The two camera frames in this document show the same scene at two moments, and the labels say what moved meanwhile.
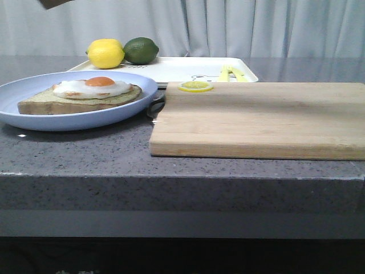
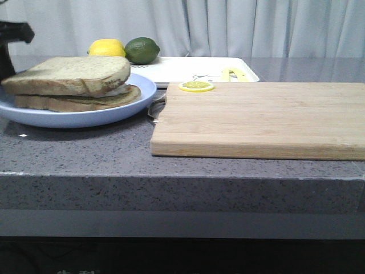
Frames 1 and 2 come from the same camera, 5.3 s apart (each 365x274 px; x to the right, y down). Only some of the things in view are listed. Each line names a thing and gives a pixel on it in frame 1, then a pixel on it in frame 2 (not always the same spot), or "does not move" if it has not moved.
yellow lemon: (105, 53) does not move
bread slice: (48, 4) → (90, 76)
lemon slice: (195, 87) does not move
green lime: (140, 50) does not move
